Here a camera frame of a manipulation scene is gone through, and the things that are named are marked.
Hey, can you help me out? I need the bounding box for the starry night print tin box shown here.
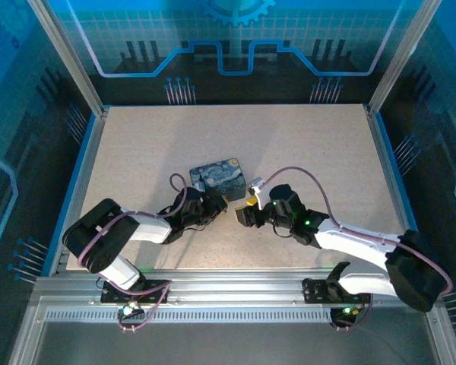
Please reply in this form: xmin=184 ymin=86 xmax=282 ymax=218
xmin=188 ymin=156 xmax=249 ymax=203

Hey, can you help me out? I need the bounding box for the green lit connector board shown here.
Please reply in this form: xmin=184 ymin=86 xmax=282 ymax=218
xmin=331 ymin=305 xmax=364 ymax=325
xmin=117 ymin=301 xmax=144 ymax=319

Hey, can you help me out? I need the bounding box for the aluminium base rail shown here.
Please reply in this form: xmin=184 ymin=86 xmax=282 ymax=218
xmin=32 ymin=267 xmax=444 ymax=326

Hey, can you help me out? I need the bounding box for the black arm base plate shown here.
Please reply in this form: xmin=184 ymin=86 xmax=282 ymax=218
xmin=300 ymin=275 xmax=372 ymax=306
xmin=100 ymin=278 xmax=171 ymax=305

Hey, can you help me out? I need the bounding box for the slotted grey cable duct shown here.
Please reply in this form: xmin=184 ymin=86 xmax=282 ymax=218
xmin=44 ymin=309 xmax=334 ymax=325

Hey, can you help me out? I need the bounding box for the aluminium table side rail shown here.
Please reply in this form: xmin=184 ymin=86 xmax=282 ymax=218
xmin=47 ymin=106 xmax=109 ymax=277
xmin=364 ymin=105 xmax=423 ymax=244

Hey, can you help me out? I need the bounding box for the aluminium frame post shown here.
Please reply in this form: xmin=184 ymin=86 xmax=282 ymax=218
xmin=25 ymin=0 xmax=110 ymax=116
xmin=367 ymin=0 xmax=445 ymax=116

